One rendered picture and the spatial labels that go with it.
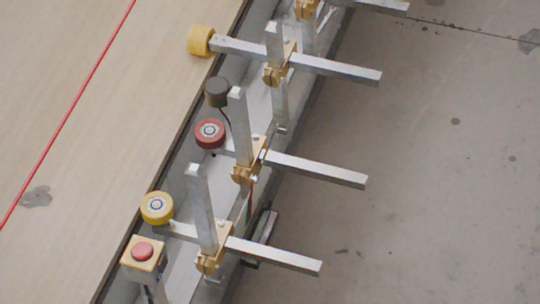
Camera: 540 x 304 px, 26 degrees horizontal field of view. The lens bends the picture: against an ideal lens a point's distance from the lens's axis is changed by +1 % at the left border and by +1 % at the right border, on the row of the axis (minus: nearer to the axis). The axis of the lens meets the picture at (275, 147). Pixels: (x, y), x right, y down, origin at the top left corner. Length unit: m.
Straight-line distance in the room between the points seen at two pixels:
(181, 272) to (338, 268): 0.83
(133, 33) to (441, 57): 1.46
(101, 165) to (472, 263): 1.37
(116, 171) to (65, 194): 0.13
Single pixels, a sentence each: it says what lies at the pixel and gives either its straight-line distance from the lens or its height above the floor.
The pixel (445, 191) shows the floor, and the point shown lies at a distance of 3.86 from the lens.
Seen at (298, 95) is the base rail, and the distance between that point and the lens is 3.20.
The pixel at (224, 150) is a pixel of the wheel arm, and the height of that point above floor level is 0.85.
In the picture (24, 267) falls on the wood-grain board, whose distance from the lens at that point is 2.75.
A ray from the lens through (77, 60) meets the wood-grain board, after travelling 3.11.
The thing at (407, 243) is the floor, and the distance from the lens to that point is 3.74.
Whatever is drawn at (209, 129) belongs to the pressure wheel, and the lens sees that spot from 2.88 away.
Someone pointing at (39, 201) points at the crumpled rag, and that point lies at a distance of 2.84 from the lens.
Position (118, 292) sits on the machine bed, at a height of 0.74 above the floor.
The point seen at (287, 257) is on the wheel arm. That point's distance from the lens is 2.75.
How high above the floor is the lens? 3.16
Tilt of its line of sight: 53 degrees down
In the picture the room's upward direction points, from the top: 6 degrees counter-clockwise
